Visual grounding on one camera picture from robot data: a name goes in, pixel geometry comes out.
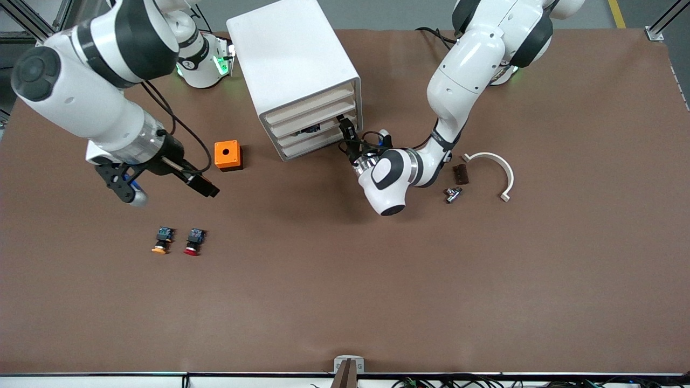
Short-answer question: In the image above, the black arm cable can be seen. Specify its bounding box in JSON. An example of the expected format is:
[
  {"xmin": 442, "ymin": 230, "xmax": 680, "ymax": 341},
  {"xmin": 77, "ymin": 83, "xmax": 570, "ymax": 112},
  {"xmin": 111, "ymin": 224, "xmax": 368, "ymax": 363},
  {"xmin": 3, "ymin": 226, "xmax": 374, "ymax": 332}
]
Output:
[
  {"xmin": 141, "ymin": 81, "xmax": 212, "ymax": 174},
  {"xmin": 339, "ymin": 129, "xmax": 432, "ymax": 160}
]

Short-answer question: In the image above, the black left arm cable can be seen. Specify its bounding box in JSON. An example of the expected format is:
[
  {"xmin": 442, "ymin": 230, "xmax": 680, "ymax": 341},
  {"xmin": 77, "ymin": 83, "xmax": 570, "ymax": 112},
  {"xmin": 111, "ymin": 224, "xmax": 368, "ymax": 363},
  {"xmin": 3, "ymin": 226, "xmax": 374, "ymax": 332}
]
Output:
[{"xmin": 339, "ymin": 129, "xmax": 432, "ymax": 160}]

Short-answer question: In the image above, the orange button box with hole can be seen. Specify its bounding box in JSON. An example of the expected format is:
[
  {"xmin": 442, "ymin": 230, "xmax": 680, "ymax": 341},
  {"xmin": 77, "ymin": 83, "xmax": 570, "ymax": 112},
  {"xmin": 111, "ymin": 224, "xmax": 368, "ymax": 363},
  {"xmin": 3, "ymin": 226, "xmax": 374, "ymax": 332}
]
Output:
[{"xmin": 214, "ymin": 140, "xmax": 244, "ymax": 172}]

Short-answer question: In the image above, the white curved plastic bracket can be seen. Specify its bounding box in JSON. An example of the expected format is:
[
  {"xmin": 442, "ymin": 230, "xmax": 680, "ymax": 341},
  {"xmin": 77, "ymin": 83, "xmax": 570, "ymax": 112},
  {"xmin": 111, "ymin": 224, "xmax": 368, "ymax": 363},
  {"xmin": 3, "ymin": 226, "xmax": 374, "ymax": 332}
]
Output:
[{"xmin": 462, "ymin": 152, "xmax": 515, "ymax": 203}]

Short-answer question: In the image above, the red mushroom push button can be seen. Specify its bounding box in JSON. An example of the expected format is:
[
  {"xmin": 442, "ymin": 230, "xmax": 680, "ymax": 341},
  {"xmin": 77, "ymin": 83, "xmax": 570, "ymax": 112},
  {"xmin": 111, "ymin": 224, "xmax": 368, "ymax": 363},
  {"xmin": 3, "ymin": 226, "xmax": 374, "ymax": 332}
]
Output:
[{"xmin": 183, "ymin": 228, "xmax": 207, "ymax": 257}]

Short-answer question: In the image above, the base connector block green light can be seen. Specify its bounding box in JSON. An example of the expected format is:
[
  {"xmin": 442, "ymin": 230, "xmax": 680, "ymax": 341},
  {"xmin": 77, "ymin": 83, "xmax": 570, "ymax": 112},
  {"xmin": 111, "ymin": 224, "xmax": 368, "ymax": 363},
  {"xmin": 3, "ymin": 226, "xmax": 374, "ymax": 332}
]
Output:
[{"xmin": 215, "ymin": 33, "xmax": 236, "ymax": 77}]

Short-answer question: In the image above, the white table edge rail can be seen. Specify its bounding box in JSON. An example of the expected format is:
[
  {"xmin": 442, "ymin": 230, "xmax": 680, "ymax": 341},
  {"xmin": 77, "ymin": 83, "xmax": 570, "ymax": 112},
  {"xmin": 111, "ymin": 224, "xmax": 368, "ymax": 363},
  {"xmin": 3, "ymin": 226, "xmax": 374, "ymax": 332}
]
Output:
[{"xmin": 0, "ymin": 372, "xmax": 690, "ymax": 388}]

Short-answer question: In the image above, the black cable bundle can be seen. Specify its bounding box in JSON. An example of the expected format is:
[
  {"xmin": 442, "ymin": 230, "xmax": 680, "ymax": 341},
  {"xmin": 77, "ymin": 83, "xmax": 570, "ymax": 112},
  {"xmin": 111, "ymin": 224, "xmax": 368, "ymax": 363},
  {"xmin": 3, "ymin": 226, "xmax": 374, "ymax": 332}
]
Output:
[{"xmin": 310, "ymin": 375, "xmax": 690, "ymax": 388}]

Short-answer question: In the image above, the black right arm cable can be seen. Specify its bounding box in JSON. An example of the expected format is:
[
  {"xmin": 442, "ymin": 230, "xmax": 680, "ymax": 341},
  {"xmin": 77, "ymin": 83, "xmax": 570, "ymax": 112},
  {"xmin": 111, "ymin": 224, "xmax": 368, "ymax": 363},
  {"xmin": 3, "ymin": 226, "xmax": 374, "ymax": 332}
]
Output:
[{"xmin": 141, "ymin": 81, "xmax": 212, "ymax": 174}]

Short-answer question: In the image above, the aluminium frame profile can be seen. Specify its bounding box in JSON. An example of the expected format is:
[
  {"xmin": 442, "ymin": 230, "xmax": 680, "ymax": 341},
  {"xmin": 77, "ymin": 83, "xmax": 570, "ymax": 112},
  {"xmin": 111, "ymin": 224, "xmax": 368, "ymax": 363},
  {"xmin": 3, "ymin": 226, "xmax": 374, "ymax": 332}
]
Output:
[
  {"xmin": 645, "ymin": 0, "xmax": 690, "ymax": 42},
  {"xmin": 0, "ymin": 0, "xmax": 73, "ymax": 46}
]

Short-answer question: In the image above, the yellow mushroom push button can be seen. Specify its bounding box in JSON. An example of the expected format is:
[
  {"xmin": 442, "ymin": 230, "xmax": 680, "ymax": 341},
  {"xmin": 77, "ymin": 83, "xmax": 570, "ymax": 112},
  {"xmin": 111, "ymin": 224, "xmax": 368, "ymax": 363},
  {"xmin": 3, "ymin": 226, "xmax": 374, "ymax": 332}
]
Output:
[{"xmin": 151, "ymin": 227, "xmax": 175, "ymax": 255}]

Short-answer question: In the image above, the black base cable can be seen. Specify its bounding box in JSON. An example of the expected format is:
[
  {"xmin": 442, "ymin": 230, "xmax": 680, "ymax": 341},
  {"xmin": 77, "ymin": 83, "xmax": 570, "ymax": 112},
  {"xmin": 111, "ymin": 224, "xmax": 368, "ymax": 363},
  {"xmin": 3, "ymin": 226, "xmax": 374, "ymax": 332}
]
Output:
[{"xmin": 415, "ymin": 26, "xmax": 456, "ymax": 52}]

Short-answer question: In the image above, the grey bracket with brown post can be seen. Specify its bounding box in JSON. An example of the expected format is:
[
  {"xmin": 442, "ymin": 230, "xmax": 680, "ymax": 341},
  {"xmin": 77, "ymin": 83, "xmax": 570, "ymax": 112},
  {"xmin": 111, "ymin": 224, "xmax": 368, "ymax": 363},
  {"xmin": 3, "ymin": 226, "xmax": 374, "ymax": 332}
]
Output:
[{"xmin": 331, "ymin": 355, "xmax": 365, "ymax": 388}]

